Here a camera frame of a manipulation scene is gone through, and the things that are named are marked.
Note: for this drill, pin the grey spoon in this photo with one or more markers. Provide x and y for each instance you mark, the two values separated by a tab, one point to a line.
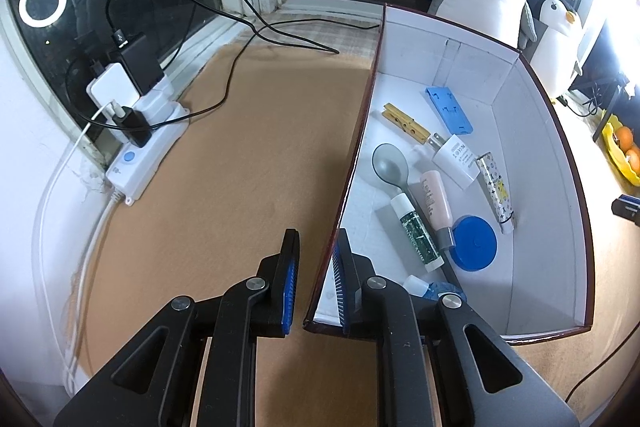
390	164

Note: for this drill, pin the pink tube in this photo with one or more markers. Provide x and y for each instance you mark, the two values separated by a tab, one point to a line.
436	202

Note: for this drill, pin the black power adapter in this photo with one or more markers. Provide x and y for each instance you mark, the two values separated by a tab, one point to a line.
142	62

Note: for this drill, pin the white patterned tube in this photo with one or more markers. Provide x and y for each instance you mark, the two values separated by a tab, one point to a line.
495	192

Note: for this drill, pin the black tripod stand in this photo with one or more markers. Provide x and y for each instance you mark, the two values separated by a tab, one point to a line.
602	122

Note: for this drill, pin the small clear blue bottle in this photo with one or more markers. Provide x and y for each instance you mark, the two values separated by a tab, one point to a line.
430	289

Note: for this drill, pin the wooden clothespin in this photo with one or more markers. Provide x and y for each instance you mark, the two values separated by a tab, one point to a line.
405	123

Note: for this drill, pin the small penguin plush toy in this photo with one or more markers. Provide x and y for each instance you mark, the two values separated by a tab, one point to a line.
555	52

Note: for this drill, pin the white power strip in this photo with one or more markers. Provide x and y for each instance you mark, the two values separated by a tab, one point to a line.
145	157

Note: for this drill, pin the white power adapter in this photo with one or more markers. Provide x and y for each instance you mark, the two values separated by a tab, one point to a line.
112	84

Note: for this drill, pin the small black usb charger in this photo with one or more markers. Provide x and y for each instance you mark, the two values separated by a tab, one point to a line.
132	127

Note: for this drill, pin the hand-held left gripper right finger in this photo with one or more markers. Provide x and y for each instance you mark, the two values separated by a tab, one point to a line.
340	297

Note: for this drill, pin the yellow fruit bowl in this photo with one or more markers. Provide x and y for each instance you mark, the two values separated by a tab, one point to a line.
612	154

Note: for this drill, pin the blue round lid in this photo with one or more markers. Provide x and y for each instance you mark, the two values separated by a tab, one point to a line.
474	244

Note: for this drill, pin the orange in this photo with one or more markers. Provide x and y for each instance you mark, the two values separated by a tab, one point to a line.
634	159
624	137

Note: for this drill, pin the white cardboard box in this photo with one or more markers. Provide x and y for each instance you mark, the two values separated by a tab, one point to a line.
415	67

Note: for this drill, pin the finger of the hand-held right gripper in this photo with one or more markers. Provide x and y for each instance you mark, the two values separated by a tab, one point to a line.
627	212
631	198

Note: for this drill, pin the white green lip balm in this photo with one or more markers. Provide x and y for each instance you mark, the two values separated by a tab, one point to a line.
417	232

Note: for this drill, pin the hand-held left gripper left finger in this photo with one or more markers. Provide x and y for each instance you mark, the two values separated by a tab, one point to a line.
289	292

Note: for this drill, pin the blue phone stand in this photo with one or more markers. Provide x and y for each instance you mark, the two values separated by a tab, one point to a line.
449	109

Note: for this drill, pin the white charger plug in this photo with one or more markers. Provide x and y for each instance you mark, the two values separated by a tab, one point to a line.
457	162

